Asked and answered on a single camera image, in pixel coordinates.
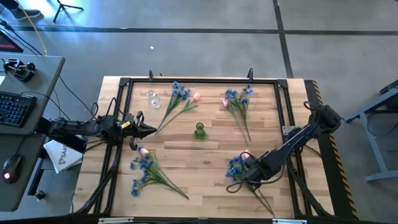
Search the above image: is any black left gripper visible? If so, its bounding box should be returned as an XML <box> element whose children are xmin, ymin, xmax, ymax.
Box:
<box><xmin>123</xmin><ymin>110</ymin><xmax>158</xmax><ymax>151</ymax></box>

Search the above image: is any blue artificial flower bunch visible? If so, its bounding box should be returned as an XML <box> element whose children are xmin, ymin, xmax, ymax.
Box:
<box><xmin>224</xmin><ymin>83</ymin><xmax>255</xmax><ymax>142</ymax></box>
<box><xmin>155</xmin><ymin>80</ymin><xmax>192</xmax><ymax>133</ymax></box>
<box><xmin>225</xmin><ymin>155</ymin><xmax>276</xmax><ymax>218</ymax></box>
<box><xmin>129</xmin><ymin>152</ymin><xmax>190</xmax><ymax>200</ymax></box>

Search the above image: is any clear glass vase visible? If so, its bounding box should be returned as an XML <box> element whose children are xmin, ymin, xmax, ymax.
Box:
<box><xmin>146</xmin><ymin>89</ymin><xmax>162</xmax><ymax>110</ymax></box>

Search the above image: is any green glass vase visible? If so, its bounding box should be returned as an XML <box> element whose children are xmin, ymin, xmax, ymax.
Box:
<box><xmin>193</xmin><ymin>121</ymin><xmax>208</xmax><ymax>141</ymax></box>

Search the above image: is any black yellow hazard strip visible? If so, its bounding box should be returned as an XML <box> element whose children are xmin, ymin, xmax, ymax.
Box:
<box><xmin>303</xmin><ymin>79</ymin><xmax>359</xmax><ymax>220</ymax></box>

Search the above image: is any white cardboard box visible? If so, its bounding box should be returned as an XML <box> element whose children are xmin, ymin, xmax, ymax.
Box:
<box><xmin>43</xmin><ymin>139</ymin><xmax>84</xmax><ymax>174</ymax></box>

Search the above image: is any grey desk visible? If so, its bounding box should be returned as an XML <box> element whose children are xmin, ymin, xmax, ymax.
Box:
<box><xmin>0</xmin><ymin>52</ymin><xmax>66</xmax><ymax>212</ymax></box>

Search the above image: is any black desk leg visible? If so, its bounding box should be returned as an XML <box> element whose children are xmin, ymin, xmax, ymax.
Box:
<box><xmin>27</xmin><ymin>157</ymin><xmax>46</xmax><ymax>197</ymax></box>

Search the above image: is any black backlit keyboard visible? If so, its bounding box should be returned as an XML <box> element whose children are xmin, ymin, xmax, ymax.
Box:
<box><xmin>0</xmin><ymin>90</ymin><xmax>38</xmax><ymax>128</ymax></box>

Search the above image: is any black clamp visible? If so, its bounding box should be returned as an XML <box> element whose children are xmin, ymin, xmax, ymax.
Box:
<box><xmin>2</xmin><ymin>57</ymin><xmax>37</xmax><ymax>83</ymax></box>

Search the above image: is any black computer mouse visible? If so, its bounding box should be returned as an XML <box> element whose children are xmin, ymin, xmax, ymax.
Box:
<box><xmin>2</xmin><ymin>154</ymin><xmax>23</xmax><ymax>184</ymax></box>

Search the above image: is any black tripod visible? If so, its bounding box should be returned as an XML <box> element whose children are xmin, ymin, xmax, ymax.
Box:
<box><xmin>52</xmin><ymin>0</ymin><xmax>85</xmax><ymax>23</ymax></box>

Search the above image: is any black red screen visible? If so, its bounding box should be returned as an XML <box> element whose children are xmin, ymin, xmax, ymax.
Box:
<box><xmin>0</xmin><ymin>29</ymin><xmax>24</xmax><ymax>54</ymax></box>

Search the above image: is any person's shoe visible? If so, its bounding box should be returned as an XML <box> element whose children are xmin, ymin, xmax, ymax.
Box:
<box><xmin>9</xmin><ymin>7</ymin><xmax>42</xmax><ymax>21</ymax></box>

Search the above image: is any person's leg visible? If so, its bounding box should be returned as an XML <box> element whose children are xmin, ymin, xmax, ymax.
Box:
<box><xmin>0</xmin><ymin>0</ymin><xmax>20</xmax><ymax>11</ymax></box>

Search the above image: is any silver metal bracket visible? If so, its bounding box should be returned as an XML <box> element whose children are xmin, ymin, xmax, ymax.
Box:
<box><xmin>272</xmin><ymin>218</ymin><xmax>308</xmax><ymax>224</ymax></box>
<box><xmin>98</xmin><ymin>217</ymin><xmax>134</xmax><ymax>224</ymax></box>

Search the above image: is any black aluminium table frame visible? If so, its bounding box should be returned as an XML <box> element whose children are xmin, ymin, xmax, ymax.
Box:
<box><xmin>73</xmin><ymin>76</ymin><xmax>335</xmax><ymax>218</ymax></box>

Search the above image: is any grey table leg frame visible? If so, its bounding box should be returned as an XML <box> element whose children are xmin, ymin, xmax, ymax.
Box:
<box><xmin>343</xmin><ymin>79</ymin><xmax>398</xmax><ymax>183</ymax></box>

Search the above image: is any yellow cable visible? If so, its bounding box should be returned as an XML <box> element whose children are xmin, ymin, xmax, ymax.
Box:
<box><xmin>17</xmin><ymin>0</ymin><xmax>48</xmax><ymax>56</ymax></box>

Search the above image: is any black floor cable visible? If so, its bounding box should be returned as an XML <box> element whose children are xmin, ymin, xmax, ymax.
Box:
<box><xmin>0</xmin><ymin>19</ymin><xmax>43</xmax><ymax>57</ymax></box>

